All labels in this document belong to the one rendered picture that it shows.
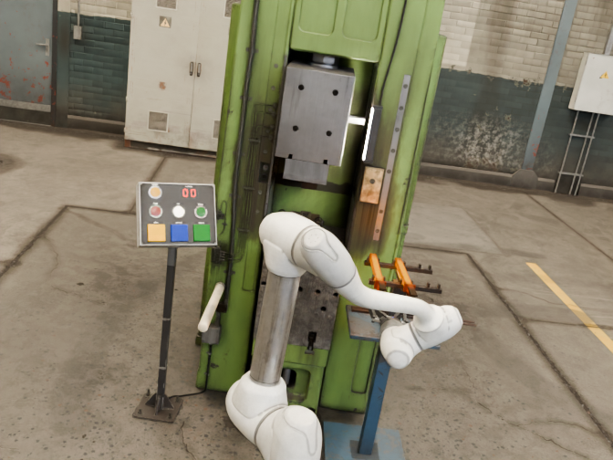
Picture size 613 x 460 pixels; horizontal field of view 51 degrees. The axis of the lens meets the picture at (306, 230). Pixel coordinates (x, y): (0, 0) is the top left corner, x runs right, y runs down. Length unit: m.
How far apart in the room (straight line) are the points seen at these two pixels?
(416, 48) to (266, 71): 0.67
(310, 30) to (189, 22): 5.21
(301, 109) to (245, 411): 1.37
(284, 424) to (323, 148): 1.36
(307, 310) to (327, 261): 1.35
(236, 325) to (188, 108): 5.15
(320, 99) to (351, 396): 1.60
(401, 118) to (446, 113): 6.14
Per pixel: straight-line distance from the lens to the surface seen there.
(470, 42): 9.14
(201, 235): 2.91
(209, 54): 8.14
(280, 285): 1.94
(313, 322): 3.14
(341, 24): 2.99
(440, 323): 2.17
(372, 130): 3.01
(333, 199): 3.47
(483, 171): 9.51
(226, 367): 3.54
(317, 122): 2.89
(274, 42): 3.01
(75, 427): 3.38
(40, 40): 9.24
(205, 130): 8.28
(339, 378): 3.52
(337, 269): 1.80
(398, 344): 2.19
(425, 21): 3.02
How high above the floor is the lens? 2.04
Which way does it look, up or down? 19 degrees down
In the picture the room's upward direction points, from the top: 9 degrees clockwise
